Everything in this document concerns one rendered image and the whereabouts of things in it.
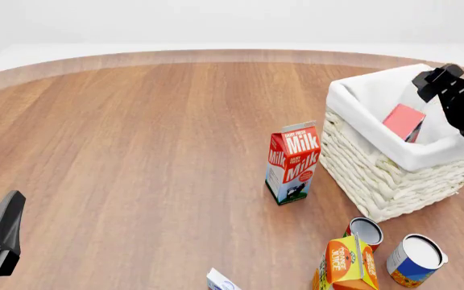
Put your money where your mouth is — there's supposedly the white and blue cream cheese box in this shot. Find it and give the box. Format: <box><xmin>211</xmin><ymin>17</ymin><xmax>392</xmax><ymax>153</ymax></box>
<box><xmin>206</xmin><ymin>267</ymin><xmax>242</xmax><ymax>290</ymax></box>

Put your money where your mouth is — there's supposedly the tin with red label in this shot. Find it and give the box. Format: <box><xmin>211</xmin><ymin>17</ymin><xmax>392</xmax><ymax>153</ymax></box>
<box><xmin>342</xmin><ymin>216</ymin><xmax>385</xmax><ymax>254</ymax></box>

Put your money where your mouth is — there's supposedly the orange juice carton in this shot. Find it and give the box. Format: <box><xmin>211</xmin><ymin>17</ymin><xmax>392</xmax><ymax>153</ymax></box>
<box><xmin>312</xmin><ymin>234</ymin><xmax>380</xmax><ymax>290</ymax></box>

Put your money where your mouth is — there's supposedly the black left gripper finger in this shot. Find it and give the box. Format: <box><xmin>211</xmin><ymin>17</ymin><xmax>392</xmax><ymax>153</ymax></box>
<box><xmin>0</xmin><ymin>189</ymin><xmax>27</xmax><ymax>252</ymax></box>

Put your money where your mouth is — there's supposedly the tin with blue white label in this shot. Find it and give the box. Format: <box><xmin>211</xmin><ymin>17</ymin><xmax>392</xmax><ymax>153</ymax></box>
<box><xmin>386</xmin><ymin>233</ymin><xmax>450</xmax><ymax>288</ymax></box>

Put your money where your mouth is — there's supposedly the white cloth basket liner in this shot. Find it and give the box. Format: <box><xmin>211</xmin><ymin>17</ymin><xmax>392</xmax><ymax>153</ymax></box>
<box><xmin>325</xmin><ymin>63</ymin><xmax>464</xmax><ymax>172</ymax></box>

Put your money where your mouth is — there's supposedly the red butter box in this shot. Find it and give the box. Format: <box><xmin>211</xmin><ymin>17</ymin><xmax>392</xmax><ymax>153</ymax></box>
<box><xmin>382</xmin><ymin>103</ymin><xmax>427</xmax><ymax>143</ymax></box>

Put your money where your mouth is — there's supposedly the red and white milk carton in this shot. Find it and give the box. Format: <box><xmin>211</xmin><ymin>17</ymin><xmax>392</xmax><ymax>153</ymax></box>
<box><xmin>264</xmin><ymin>120</ymin><xmax>322</xmax><ymax>207</ymax></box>

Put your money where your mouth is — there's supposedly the white woven basket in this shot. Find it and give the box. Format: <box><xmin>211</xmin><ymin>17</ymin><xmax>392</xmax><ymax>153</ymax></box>
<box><xmin>319</xmin><ymin>63</ymin><xmax>464</xmax><ymax>224</ymax></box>

